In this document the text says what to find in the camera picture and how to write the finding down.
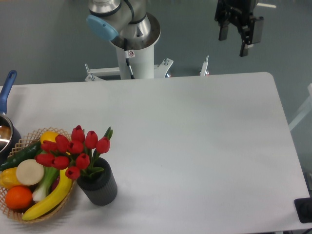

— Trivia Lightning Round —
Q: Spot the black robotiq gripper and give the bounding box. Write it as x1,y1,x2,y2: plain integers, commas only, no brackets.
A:
214,0,264,57

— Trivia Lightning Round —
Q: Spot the red tulip bouquet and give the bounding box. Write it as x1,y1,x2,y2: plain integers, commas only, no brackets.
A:
35,125,113,180

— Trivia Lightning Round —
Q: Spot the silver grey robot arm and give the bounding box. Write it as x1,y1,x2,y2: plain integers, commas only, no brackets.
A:
86,0,264,57

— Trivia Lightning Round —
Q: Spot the dark grey ribbed vase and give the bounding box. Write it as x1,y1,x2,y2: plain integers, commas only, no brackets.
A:
77,158,117,206

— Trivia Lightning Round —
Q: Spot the black device at table edge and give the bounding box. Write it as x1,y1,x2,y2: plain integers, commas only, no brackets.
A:
294,197,312,223

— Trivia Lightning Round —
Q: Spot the yellow lemon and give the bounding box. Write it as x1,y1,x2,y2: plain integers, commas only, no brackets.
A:
40,131,59,144

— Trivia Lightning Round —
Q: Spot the woven wicker basket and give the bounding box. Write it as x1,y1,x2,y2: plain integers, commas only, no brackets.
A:
0,127,77,224

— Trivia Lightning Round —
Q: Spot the red apple in basket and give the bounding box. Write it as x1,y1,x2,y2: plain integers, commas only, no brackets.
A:
50,176,60,192

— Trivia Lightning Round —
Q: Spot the green white leek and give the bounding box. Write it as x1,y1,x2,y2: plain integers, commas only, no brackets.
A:
32,167,59,203

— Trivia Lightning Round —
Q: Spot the yellow banana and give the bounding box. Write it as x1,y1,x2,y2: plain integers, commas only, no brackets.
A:
22,168,73,221

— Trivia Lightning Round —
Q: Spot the green cucumber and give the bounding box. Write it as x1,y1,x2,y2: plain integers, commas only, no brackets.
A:
0,141,41,172

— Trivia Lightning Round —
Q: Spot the round beige radish slice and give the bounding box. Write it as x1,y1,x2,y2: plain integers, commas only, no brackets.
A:
16,159,44,186

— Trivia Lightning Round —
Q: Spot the yellow bell pepper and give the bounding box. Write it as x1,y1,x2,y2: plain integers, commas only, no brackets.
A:
0,167,22,189

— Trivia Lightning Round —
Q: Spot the orange fruit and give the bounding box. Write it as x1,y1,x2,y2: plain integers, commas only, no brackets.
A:
5,186,33,210

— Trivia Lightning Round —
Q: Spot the white frame at right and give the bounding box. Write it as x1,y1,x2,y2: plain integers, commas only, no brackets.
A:
289,83,312,131

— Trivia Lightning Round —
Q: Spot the black cable on pedestal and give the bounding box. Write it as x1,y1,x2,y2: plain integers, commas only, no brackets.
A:
123,38,136,79

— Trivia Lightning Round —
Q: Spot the blue handled saucepan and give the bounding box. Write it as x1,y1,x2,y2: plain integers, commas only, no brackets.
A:
0,70,20,162

